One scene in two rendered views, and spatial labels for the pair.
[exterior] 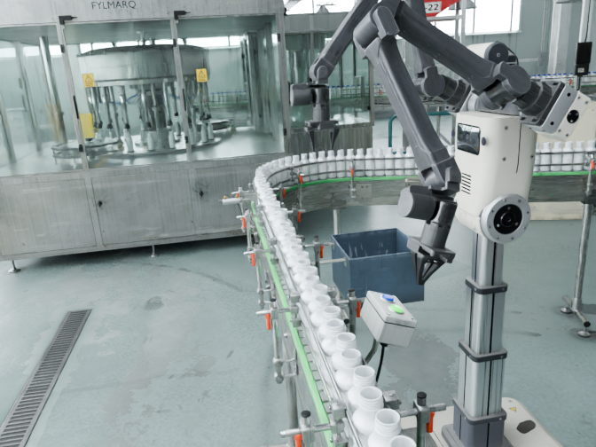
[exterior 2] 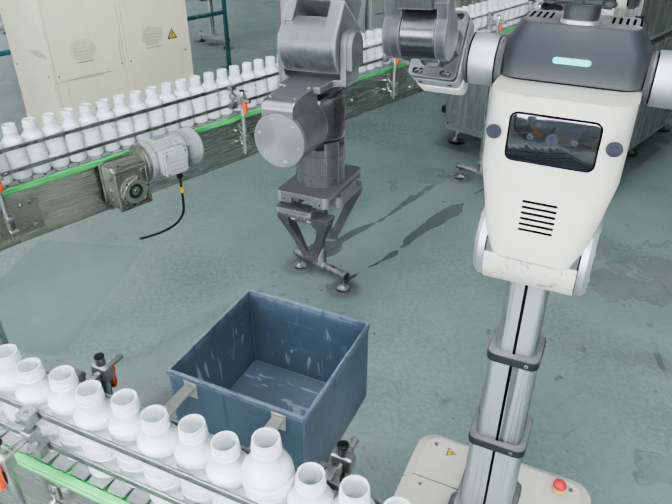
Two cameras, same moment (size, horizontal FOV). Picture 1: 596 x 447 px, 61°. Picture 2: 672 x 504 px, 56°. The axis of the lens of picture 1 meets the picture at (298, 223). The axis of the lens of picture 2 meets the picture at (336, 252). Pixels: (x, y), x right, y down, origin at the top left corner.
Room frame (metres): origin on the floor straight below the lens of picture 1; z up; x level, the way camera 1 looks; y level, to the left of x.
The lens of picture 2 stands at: (1.30, 0.46, 1.81)
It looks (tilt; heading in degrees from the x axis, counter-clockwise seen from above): 32 degrees down; 304
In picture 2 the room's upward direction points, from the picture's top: straight up
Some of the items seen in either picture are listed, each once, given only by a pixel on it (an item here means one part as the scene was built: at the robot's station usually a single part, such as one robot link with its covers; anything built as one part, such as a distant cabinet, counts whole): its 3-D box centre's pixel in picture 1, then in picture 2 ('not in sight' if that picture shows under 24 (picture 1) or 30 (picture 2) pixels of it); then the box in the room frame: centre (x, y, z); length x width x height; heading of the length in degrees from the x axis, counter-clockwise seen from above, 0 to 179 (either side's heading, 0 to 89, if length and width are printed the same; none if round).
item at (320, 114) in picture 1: (321, 114); (320, 163); (1.69, -0.10, 1.51); 0.10 x 0.07 x 0.07; 99
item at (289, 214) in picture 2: (317, 137); (314, 223); (1.69, -0.08, 1.44); 0.07 x 0.07 x 0.09; 9
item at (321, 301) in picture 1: (324, 330); not in sight; (1.03, -0.04, 1.08); 0.06 x 0.06 x 0.17
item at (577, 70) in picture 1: (581, 59); not in sight; (6.60, -3.70, 1.55); 0.17 x 0.15 x 0.42; 81
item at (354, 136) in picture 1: (303, 104); not in sight; (7.47, -0.20, 1.15); 1.63 x 1.62 x 2.30; 9
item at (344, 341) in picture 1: (347, 373); not in sight; (0.86, -0.08, 1.08); 0.06 x 0.06 x 0.17
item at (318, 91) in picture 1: (318, 96); (317, 114); (1.69, -0.09, 1.57); 0.07 x 0.06 x 0.07; 100
